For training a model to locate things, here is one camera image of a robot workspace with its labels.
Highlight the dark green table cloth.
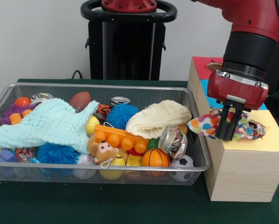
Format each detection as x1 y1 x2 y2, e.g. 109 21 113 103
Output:
0 78 279 224

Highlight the brown toy football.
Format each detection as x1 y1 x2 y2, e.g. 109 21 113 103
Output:
69 91 91 112

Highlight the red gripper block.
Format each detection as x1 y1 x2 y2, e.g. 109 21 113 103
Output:
207 70 270 142

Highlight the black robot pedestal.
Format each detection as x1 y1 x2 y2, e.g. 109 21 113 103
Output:
80 0 177 81

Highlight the toy soccer ball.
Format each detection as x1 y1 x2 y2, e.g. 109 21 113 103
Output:
170 155 195 182

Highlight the crushed silver foil can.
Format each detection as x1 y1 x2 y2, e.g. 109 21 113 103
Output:
158 126 188 161

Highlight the black cable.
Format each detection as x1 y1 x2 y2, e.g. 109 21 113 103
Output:
71 69 84 80

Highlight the shallow metal mesh bin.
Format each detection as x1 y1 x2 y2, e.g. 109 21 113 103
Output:
0 82 211 187

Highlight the cream knitted cloth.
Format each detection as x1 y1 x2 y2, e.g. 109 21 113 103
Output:
125 99 193 140

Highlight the wooden box with three holes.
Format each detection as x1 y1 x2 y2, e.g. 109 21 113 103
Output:
187 56 279 203

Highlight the orange toy basketball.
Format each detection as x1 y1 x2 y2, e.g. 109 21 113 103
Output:
141 148 170 168

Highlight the orange toy building brick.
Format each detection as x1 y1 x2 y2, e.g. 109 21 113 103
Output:
93 124 150 154

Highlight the large blue spiky ball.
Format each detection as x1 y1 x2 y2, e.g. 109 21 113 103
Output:
36 142 81 165

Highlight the brown plush monkey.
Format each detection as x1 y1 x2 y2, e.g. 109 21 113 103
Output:
87 136 120 168

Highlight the colourful confetti paper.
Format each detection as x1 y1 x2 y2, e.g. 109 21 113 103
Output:
187 108 267 141

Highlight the light blue knitted cloth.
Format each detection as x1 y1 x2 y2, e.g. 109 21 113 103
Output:
0 98 100 154

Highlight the small blue spiky ball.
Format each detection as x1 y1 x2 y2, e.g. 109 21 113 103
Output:
106 104 140 130

